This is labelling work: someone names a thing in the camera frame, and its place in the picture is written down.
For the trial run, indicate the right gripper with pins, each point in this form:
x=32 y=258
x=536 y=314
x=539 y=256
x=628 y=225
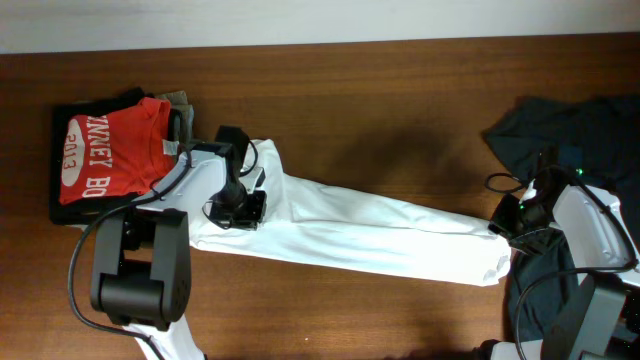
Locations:
x=499 y=222

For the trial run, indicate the folded red printed t-shirt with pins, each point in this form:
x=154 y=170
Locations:
x=116 y=154

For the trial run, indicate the folded black t-shirt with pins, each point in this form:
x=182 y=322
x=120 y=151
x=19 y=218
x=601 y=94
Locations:
x=83 y=211

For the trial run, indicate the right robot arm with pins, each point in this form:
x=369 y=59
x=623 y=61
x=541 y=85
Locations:
x=601 y=320

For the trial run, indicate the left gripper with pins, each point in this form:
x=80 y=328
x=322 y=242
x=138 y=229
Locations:
x=249 y=216

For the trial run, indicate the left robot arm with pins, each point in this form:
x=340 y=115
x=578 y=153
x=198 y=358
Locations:
x=141 y=274

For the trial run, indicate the white t-shirt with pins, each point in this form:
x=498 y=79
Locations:
x=316 y=224

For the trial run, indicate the dark green t-shirt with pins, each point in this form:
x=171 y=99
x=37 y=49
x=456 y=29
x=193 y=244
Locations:
x=601 y=136

